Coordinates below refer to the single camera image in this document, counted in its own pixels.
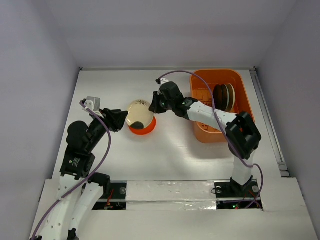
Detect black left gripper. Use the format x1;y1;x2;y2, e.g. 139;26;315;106
86;107;128;150

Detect cream white plate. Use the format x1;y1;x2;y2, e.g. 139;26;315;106
126;99;154;130

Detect orange plastic plate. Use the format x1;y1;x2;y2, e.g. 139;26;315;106
129;117;157;136

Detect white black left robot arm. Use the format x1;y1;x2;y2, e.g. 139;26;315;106
31;106;128;240

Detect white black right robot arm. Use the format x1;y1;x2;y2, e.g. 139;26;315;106
149;78;262;196

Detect dark brown plate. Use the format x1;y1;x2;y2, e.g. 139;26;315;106
213;84;229;111

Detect blue patterned plate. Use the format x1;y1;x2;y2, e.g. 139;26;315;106
225;83;236;112

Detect silver tape covered board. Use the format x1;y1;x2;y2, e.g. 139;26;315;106
125;180;217;211

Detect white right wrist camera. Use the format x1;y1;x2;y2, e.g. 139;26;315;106
155;78;170;86

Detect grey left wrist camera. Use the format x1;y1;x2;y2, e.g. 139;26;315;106
80;96;101;112

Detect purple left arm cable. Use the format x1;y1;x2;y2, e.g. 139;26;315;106
29;99;113;240

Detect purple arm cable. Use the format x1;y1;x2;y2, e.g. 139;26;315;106
156;70;264;210
29;99;113;240

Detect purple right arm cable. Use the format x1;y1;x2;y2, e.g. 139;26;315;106
156;70;264;210

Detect aluminium rail right side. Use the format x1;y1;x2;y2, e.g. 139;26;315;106
249;67;291;178

